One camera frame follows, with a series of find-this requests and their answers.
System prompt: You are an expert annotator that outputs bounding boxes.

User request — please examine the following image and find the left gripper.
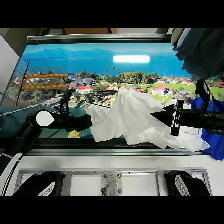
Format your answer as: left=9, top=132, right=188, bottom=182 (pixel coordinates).
left=54, top=112, right=93, bottom=132

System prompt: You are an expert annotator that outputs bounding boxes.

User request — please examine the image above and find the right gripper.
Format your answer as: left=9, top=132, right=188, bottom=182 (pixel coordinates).
left=150, top=99, right=185, bottom=137

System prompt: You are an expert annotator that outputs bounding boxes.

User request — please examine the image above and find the white garment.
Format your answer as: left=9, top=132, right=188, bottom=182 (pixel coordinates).
left=84, top=87, right=211, bottom=153

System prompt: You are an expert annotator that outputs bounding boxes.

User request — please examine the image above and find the blue garment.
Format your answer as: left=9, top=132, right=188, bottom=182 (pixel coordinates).
left=189, top=95, right=224, bottom=162

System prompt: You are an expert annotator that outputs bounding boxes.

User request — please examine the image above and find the dark grey garment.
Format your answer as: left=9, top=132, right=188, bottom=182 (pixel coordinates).
left=171, top=28, right=224, bottom=80

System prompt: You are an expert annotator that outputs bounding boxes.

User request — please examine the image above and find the brown cardboard box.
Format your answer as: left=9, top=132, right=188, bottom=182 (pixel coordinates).
left=62, top=28, right=118, bottom=35

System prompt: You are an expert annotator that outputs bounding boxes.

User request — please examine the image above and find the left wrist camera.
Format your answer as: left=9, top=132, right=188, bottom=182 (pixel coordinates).
left=58, top=88, right=77, bottom=116

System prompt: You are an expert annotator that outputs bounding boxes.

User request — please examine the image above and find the silver frame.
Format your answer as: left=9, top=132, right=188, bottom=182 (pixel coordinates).
left=13, top=33, right=214, bottom=197

